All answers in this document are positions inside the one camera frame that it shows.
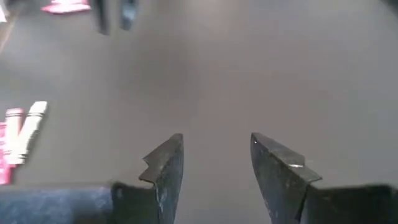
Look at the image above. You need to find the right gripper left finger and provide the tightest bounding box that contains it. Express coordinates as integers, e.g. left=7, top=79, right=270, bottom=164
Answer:
left=0, top=133, right=185, bottom=224

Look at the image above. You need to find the black table mat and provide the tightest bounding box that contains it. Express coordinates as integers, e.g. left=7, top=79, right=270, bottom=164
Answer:
left=0, top=0, right=398, bottom=224

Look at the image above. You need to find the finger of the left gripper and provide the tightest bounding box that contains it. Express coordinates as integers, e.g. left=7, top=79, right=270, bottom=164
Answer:
left=120, top=0, right=139, bottom=31
left=93, top=0, right=111, bottom=35

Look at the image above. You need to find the white crayon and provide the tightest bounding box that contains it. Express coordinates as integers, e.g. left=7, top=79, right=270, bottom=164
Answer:
left=6, top=100, right=49, bottom=166

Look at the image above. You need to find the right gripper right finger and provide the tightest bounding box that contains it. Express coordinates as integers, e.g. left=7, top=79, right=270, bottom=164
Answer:
left=250, top=132, right=398, bottom=224

